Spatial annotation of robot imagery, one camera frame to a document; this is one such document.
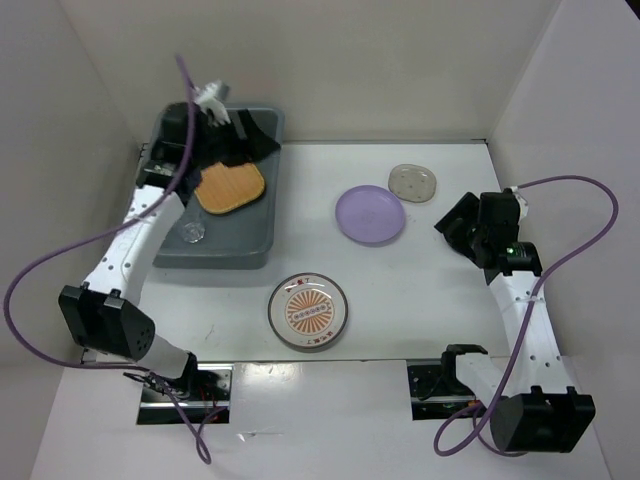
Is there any clear square glass dish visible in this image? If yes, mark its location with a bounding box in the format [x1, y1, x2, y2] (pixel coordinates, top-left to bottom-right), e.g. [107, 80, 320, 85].
[388, 164, 437, 203]

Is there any clear plastic cup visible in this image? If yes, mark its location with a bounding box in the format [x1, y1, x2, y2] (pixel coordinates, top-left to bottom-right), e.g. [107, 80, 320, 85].
[176, 214, 206, 244]

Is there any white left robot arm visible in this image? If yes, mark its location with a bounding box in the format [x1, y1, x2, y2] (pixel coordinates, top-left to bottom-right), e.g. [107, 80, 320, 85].
[58, 103, 284, 400]

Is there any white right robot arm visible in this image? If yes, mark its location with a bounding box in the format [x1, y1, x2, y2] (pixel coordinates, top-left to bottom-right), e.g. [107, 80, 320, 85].
[435, 189, 596, 454]

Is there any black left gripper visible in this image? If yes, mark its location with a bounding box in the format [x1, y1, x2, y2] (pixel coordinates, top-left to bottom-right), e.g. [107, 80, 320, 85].
[191, 108, 280, 171]

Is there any woven bamboo square tray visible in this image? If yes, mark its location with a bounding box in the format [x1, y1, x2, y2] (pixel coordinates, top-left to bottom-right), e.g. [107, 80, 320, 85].
[195, 163, 266, 215]

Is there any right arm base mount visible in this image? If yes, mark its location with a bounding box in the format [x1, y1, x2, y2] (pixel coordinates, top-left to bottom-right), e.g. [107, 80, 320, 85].
[406, 359, 476, 421]

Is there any white orange patterned plate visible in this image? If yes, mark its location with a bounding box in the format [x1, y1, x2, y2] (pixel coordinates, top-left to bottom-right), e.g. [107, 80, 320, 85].
[267, 272, 349, 352]

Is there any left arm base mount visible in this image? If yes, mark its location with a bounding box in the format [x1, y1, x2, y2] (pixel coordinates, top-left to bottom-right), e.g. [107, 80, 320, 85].
[124, 363, 234, 426]

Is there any grey plastic bin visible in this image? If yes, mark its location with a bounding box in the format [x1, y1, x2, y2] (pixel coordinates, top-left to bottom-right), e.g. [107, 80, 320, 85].
[139, 102, 286, 271]

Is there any purple plastic plate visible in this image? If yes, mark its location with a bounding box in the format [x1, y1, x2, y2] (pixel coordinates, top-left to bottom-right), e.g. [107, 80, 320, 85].
[335, 185, 406, 245]

